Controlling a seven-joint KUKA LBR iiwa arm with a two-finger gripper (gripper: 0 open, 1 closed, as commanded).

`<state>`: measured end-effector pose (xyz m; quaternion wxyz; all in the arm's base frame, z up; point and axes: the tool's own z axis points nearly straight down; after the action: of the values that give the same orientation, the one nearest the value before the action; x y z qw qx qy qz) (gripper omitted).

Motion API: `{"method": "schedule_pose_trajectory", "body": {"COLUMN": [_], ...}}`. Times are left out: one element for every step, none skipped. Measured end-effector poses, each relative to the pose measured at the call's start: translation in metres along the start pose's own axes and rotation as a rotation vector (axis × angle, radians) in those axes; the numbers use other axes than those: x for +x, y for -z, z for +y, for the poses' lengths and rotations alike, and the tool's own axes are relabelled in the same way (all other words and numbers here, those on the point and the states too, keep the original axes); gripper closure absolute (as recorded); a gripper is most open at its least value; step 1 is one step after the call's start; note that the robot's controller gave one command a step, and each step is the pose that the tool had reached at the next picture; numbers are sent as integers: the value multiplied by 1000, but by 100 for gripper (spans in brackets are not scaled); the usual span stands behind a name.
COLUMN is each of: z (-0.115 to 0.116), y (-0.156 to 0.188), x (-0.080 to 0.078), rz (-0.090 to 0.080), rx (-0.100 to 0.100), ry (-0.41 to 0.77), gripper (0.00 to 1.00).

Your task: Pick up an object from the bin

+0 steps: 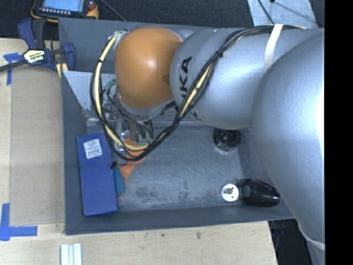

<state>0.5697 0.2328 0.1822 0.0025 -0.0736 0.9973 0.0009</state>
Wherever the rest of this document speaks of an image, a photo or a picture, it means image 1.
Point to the orange flat piece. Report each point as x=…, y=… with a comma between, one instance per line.
x=130, y=170

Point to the grey metal bin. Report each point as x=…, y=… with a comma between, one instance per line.
x=182, y=170

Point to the blue box with white label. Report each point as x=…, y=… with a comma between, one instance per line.
x=96, y=181

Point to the black round object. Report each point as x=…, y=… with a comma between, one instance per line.
x=226, y=140

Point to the pale wood flat board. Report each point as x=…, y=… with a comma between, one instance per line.
x=36, y=148

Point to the black oval object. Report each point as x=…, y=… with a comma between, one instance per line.
x=262, y=193

